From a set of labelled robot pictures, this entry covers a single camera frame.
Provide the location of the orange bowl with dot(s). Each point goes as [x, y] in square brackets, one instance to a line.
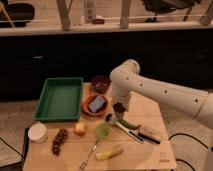
[100, 112]

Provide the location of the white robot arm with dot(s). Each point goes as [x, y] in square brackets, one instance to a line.
[195, 103]

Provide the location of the bunch of red grapes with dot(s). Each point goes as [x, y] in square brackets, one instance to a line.
[59, 139]

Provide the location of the yellow corn cob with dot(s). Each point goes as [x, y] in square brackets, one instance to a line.
[107, 154]

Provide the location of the dark red bowl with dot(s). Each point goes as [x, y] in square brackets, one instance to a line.
[100, 83]

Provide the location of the small yellow apple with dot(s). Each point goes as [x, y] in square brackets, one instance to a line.
[80, 128]

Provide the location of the metal fork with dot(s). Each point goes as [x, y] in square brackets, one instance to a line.
[84, 163]

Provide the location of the blue sponge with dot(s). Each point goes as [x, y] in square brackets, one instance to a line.
[96, 103]

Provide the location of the green chili pepper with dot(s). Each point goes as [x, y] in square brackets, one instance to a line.
[128, 125]

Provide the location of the black chair at left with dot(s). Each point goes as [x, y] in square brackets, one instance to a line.
[20, 13]

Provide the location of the light green cup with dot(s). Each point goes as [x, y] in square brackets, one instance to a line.
[102, 131]

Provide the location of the white bottle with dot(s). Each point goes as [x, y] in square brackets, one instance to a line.
[89, 11]

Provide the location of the black office chair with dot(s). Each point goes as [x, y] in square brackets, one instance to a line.
[168, 6]

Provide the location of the metal cup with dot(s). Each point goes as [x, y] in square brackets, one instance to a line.
[119, 110]

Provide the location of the white paper cup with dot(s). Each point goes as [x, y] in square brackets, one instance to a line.
[38, 133]

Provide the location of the green plastic tray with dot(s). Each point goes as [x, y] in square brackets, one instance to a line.
[60, 100]

